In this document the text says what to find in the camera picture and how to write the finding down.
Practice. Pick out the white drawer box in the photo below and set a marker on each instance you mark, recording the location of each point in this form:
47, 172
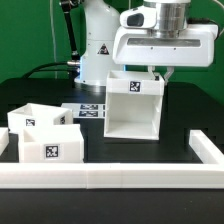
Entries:
38, 115
51, 144

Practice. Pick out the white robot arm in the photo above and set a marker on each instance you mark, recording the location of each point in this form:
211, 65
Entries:
157, 33

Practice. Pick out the white left fence wall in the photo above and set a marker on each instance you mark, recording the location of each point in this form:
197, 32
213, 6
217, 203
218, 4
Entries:
4, 139

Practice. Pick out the white right fence wall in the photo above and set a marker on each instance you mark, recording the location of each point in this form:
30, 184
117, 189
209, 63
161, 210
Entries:
205, 149

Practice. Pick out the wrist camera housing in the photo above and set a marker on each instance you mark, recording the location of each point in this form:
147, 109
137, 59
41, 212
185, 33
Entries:
141, 17

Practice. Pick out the white fence wall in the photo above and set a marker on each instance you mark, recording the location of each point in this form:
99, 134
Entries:
4, 139
205, 149
95, 176

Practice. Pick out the white front drawer box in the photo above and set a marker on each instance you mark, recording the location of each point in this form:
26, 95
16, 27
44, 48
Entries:
51, 144

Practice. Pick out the white drawer cabinet frame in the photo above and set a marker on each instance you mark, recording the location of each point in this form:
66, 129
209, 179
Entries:
133, 105

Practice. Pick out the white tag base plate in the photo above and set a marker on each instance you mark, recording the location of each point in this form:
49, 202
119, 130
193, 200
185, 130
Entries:
86, 110

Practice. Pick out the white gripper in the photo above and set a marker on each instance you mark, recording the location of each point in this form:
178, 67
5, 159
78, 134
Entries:
193, 47

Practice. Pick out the white front fence wall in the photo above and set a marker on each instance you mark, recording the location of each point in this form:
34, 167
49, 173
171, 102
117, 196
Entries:
95, 176

